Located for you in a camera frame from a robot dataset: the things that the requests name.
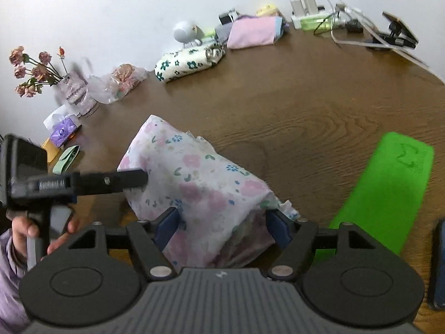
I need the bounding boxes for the black charger block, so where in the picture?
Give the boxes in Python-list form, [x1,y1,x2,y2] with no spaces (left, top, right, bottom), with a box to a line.
[218,10,240,25]

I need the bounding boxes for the pink folded cloth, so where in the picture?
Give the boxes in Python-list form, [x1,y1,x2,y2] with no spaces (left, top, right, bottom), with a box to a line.
[227,16,289,50]

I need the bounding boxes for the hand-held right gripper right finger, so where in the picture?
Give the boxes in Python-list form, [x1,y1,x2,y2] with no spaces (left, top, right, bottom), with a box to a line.
[267,209,377,282]

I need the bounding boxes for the grey printed tin box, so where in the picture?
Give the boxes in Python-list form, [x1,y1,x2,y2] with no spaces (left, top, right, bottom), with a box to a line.
[214,24,234,42]

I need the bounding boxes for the white cable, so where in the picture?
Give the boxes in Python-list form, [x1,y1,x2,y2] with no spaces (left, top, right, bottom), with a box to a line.
[330,3,429,67]

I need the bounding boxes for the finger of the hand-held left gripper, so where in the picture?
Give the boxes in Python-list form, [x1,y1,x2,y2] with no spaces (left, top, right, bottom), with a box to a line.
[72,169,148,195]

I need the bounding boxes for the yellow packet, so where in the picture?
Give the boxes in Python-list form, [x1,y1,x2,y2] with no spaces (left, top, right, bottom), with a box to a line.
[41,137,62,163]

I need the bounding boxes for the person's left hand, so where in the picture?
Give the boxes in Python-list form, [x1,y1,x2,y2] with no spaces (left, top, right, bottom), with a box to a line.
[10,214,80,261]

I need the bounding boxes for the pink floral garment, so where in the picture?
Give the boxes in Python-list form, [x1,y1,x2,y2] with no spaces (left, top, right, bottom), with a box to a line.
[117,114,301,268]

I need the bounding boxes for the clear plastic snack bag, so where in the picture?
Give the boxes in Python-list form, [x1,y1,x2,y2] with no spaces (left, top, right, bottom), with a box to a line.
[87,63,148,105]

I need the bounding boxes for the bright green pad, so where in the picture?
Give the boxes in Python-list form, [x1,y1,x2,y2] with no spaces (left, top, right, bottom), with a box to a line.
[315,131,435,261]

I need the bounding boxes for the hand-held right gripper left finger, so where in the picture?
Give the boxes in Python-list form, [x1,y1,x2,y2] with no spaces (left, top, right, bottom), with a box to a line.
[68,207,179,282]

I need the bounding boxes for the white round speaker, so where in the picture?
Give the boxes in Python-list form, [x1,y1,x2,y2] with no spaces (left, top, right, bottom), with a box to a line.
[173,21,204,46]

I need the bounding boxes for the purple tissue pack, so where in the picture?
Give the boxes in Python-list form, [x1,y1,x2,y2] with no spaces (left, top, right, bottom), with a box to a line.
[43,105,83,147]

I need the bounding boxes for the cream floral folded cloth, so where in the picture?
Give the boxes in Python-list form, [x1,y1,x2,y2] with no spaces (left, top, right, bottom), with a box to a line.
[154,45,226,83]

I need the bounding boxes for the dark blue phone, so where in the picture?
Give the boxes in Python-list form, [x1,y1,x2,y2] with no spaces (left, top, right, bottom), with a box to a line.
[426,217,445,312]

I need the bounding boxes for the yellow small item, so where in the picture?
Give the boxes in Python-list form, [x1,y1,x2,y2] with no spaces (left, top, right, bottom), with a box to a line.
[256,4,281,17]

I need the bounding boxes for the dried flower bouquet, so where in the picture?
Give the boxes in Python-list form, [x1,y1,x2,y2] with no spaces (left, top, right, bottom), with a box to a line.
[9,45,68,99]

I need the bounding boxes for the pale green pouch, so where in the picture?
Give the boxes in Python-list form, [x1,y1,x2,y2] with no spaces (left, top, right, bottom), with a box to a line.
[53,145,82,175]

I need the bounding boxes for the white power strip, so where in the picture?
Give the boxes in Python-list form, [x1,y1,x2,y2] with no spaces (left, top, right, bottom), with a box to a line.
[291,5,336,30]

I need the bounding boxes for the person's left forearm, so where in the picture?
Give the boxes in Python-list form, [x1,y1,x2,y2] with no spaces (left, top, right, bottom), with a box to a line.
[0,230,30,334]

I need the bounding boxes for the black phone holder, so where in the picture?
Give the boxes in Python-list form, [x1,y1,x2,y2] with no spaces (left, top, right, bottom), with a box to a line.
[365,11,418,50]

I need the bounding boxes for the knitted cover vase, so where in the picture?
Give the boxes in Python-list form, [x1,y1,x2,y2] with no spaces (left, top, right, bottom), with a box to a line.
[56,71,100,117]

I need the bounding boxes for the white plug adapter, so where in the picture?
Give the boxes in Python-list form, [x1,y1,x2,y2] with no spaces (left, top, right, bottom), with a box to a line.
[334,3,349,27]

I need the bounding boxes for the green packet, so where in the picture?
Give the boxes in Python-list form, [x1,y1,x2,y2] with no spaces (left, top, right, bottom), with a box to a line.
[301,17,333,31]

